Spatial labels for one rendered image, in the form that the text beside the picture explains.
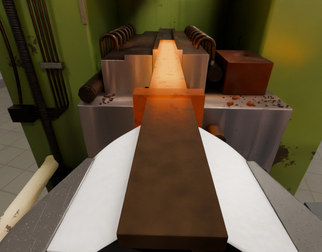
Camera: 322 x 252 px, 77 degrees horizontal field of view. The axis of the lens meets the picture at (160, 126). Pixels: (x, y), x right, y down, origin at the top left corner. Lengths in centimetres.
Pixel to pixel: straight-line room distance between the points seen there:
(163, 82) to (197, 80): 24
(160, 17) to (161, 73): 67
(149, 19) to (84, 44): 37
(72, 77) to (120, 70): 22
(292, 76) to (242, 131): 28
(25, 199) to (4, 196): 107
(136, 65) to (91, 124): 14
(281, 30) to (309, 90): 19
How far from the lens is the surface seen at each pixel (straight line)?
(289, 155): 77
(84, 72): 58
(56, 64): 59
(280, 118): 42
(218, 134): 35
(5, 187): 178
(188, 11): 87
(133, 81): 41
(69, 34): 57
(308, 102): 69
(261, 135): 42
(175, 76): 19
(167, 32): 78
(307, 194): 172
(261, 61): 44
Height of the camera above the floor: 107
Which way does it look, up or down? 30 degrees down
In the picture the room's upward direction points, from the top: 1 degrees clockwise
